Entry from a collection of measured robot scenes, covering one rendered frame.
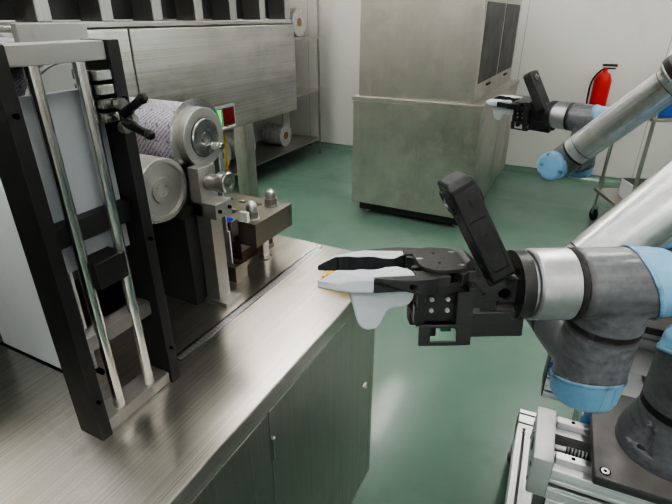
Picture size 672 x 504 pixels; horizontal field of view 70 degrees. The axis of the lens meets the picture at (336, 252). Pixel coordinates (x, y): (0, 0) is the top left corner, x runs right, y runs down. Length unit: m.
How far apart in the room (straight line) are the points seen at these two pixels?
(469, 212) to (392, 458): 1.55
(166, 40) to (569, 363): 1.19
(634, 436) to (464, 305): 0.54
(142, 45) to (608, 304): 1.16
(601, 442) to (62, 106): 0.96
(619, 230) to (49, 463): 0.82
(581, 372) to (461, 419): 1.54
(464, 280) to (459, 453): 1.56
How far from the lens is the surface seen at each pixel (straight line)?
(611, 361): 0.59
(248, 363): 0.91
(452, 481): 1.91
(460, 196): 0.46
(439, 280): 0.46
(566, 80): 5.26
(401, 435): 2.01
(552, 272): 0.51
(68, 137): 0.70
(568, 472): 1.00
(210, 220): 0.99
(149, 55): 1.37
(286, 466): 1.10
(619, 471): 0.95
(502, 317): 0.52
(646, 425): 0.95
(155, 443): 0.81
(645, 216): 0.69
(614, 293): 0.54
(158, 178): 0.95
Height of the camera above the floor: 1.47
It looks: 26 degrees down
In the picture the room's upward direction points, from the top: straight up
